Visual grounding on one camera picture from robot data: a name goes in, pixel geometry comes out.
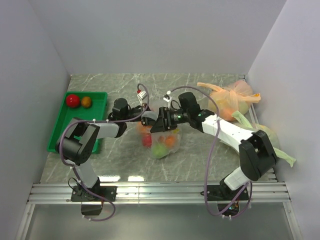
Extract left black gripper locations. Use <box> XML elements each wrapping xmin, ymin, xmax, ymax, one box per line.
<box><xmin>123</xmin><ymin>103</ymin><xmax>158</xmax><ymax>127</ymax></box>

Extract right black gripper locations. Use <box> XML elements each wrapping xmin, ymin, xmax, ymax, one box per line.
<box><xmin>150</xmin><ymin>106</ymin><xmax>191</xmax><ymax>133</ymax></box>

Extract clear lemon-print plastic bag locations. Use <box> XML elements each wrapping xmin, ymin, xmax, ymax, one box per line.
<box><xmin>136</xmin><ymin>122</ymin><xmax>182</xmax><ymax>159</ymax></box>

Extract orange fake tangerine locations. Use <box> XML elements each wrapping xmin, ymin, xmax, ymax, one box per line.
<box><xmin>164</xmin><ymin>135</ymin><xmax>176</xmax><ymax>148</ymax></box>

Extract light green fake fruit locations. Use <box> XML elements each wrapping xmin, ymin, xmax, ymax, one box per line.
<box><xmin>151</xmin><ymin>143</ymin><xmax>168</xmax><ymax>159</ymax></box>

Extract small brown-orange fake fruit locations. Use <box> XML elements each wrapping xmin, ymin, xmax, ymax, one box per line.
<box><xmin>81</xmin><ymin>96</ymin><xmax>92</xmax><ymax>109</ymax></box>

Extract orange fake persimmon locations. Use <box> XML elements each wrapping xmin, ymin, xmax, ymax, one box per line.
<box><xmin>137</xmin><ymin>125</ymin><xmax>151</xmax><ymax>134</ymax></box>

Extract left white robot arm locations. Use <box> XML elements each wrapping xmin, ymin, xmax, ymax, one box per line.
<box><xmin>55</xmin><ymin>98</ymin><xmax>158</xmax><ymax>201</ymax></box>

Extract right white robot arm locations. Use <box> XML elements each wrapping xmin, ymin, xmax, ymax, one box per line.
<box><xmin>150</xmin><ymin>92</ymin><xmax>277</xmax><ymax>200</ymax></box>

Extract orange tied plastic bag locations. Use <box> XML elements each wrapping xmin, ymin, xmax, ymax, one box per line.
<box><xmin>197</xmin><ymin>80</ymin><xmax>261</xmax><ymax>122</ymax></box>

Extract green tied plastic bag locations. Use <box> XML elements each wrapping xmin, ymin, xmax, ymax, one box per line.
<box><xmin>218</xmin><ymin>111</ymin><xmax>296</xmax><ymax>167</ymax></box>

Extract green plastic tray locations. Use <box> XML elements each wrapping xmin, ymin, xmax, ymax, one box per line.
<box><xmin>47</xmin><ymin>91</ymin><xmax>108</xmax><ymax>155</ymax></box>

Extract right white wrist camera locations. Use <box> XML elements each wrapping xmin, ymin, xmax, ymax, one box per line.
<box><xmin>162</xmin><ymin>90</ymin><xmax>173</xmax><ymax>108</ymax></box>

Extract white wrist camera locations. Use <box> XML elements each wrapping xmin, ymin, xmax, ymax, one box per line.
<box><xmin>162</xmin><ymin>90</ymin><xmax>173</xmax><ymax>108</ymax></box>
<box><xmin>137</xmin><ymin>89</ymin><xmax>148</xmax><ymax>105</ymax></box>

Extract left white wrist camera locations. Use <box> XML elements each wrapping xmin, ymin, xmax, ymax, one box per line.
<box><xmin>137</xmin><ymin>89</ymin><xmax>148</xmax><ymax>105</ymax></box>

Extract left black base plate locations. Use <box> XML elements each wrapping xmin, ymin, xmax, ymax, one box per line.
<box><xmin>70</xmin><ymin>185</ymin><xmax>117</xmax><ymax>217</ymax></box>

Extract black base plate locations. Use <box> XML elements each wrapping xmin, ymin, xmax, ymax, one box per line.
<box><xmin>200</xmin><ymin>182</ymin><xmax>253</xmax><ymax>220</ymax></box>
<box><xmin>70</xmin><ymin>185</ymin><xmax>117</xmax><ymax>217</ymax></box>

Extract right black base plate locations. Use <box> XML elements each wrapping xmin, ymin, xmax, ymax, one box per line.
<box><xmin>200</xmin><ymin>182</ymin><xmax>253</xmax><ymax>220</ymax></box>

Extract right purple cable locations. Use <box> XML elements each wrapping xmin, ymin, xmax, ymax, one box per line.
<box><xmin>168</xmin><ymin>86</ymin><xmax>253</xmax><ymax>218</ymax></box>

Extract aluminium mounting rail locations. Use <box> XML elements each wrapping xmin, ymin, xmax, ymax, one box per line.
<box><xmin>27</xmin><ymin>181</ymin><xmax>291</xmax><ymax>205</ymax></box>

